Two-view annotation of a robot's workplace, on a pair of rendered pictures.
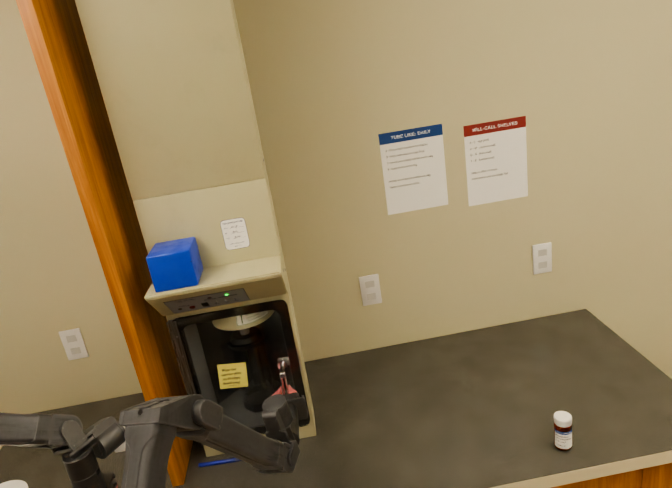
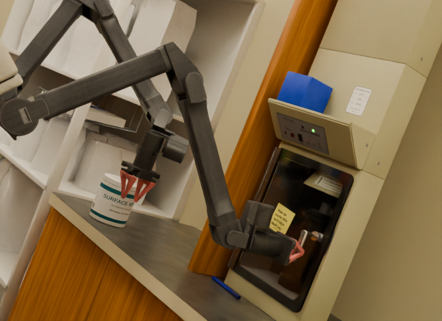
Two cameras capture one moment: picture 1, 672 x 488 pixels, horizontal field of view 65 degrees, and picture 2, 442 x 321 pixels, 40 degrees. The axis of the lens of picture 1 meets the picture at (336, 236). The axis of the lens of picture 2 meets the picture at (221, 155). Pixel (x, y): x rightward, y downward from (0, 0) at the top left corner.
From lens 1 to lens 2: 1.10 m
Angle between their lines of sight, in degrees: 54
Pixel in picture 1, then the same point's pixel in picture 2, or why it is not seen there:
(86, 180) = (297, 8)
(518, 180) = not seen: outside the picture
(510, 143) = not seen: outside the picture
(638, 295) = not seen: outside the picture
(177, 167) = (357, 33)
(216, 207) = (360, 74)
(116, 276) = (268, 80)
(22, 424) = (150, 90)
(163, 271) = (289, 85)
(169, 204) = (335, 58)
